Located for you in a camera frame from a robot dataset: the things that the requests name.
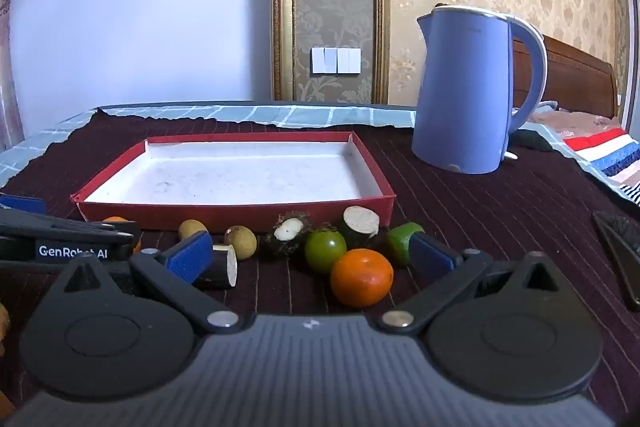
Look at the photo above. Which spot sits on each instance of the small orange tangerine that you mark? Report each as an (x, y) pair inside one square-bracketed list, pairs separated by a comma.
[(116, 220)]

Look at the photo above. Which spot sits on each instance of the large orange tangerine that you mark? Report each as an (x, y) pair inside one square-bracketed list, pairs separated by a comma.
[(361, 279)]

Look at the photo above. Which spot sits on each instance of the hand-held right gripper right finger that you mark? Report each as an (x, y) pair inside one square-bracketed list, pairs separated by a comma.
[(430, 257)]

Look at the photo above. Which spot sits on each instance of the dark rambutan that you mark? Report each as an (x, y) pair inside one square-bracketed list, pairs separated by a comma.
[(286, 232)]

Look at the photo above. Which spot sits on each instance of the tan longan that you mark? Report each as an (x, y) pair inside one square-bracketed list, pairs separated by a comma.
[(191, 228), (240, 242)]

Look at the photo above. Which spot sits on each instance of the light blue plaid sheet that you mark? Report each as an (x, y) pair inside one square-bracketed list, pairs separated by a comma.
[(310, 114)]

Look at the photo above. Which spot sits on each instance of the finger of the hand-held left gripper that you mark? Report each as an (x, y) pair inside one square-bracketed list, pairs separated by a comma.
[(22, 205), (75, 229)]

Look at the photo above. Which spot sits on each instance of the dark green tomato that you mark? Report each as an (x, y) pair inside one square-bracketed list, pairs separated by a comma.
[(325, 251)]

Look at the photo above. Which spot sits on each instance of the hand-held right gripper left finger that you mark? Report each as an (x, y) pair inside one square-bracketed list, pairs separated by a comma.
[(190, 257)]

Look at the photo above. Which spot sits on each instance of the gold framed wall panel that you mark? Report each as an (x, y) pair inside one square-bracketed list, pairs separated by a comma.
[(280, 7)]

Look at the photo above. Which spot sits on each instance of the pink patterned curtain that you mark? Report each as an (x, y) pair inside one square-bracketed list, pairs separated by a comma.
[(7, 82)]

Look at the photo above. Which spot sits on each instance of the striped patchwork quilt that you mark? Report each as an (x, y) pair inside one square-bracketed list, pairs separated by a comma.
[(610, 152)]

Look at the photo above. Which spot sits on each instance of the white wall switch panel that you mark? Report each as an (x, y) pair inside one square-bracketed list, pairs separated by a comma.
[(335, 60)]

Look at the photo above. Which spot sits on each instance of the shallow red cardboard box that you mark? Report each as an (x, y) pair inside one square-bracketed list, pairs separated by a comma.
[(225, 177)]

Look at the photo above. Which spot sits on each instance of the black textured object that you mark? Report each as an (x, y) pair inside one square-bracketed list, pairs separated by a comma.
[(625, 247)]

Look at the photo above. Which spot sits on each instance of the dark sugarcane piece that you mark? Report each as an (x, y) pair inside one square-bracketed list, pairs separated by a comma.
[(224, 264), (360, 222)]

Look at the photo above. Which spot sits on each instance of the brown wooden headboard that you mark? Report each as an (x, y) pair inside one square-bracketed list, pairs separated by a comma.
[(575, 82)]

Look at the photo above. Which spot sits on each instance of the blue electric kettle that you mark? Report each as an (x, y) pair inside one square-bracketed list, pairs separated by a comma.
[(460, 107)]

